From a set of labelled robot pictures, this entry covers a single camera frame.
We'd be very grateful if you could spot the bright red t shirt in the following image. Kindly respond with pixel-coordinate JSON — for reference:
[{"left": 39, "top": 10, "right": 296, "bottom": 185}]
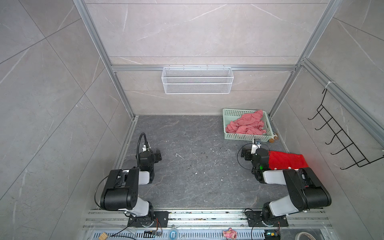
[{"left": 269, "top": 151, "right": 308, "bottom": 170}]

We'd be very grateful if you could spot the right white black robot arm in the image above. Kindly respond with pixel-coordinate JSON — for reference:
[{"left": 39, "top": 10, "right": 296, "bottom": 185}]
[{"left": 237, "top": 144, "right": 332, "bottom": 227}]

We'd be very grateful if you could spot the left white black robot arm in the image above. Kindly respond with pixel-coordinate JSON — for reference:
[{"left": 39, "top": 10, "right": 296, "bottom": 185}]
[{"left": 94, "top": 146, "right": 162, "bottom": 227}]

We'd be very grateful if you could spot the brown white plush toy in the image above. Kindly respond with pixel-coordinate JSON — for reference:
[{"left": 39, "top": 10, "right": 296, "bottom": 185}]
[{"left": 269, "top": 134, "right": 279, "bottom": 143}]

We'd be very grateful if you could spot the pink t shirt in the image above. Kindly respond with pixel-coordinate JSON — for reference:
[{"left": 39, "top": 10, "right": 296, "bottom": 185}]
[{"left": 226, "top": 110, "right": 267, "bottom": 135}]

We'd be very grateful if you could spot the light green plastic basket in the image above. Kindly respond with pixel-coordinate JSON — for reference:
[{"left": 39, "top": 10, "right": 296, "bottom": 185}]
[{"left": 223, "top": 109, "right": 278, "bottom": 143}]

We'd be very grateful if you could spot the blue white round cap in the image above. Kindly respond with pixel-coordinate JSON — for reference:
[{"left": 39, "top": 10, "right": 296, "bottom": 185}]
[{"left": 169, "top": 229, "right": 179, "bottom": 240}]

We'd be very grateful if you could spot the pink plush toy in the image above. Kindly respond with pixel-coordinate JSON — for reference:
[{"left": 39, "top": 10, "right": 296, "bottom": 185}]
[{"left": 223, "top": 228, "right": 238, "bottom": 240}]

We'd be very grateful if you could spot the white tape roll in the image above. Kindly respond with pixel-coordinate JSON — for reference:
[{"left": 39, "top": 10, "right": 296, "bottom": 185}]
[{"left": 295, "top": 232, "right": 316, "bottom": 240}]

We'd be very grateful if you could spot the small wooden block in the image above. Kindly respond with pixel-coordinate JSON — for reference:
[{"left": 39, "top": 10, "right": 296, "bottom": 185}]
[{"left": 98, "top": 232, "right": 109, "bottom": 240}]

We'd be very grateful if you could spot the black corrugated cable hose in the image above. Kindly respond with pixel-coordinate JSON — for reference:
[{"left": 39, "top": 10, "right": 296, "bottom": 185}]
[{"left": 135, "top": 132, "right": 148, "bottom": 168}]

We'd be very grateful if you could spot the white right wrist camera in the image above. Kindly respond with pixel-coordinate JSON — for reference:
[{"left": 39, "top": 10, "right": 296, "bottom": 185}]
[{"left": 251, "top": 139, "right": 261, "bottom": 155}]

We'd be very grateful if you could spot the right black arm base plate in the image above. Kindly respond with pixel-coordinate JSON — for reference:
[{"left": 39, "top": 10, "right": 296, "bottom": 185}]
[{"left": 244, "top": 209, "right": 289, "bottom": 227}]

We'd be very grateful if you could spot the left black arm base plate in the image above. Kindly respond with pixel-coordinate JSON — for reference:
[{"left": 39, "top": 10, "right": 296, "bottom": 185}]
[{"left": 126, "top": 211, "right": 170, "bottom": 228}]

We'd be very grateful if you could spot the aluminium mounting rail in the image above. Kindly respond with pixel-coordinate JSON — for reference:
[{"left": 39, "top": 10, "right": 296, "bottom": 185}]
[{"left": 81, "top": 209, "right": 332, "bottom": 230}]

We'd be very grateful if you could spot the black wire hook rack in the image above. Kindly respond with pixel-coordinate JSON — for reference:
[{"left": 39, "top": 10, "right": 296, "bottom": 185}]
[{"left": 308, "top": 89, "right": 384, "bottom": 171}]

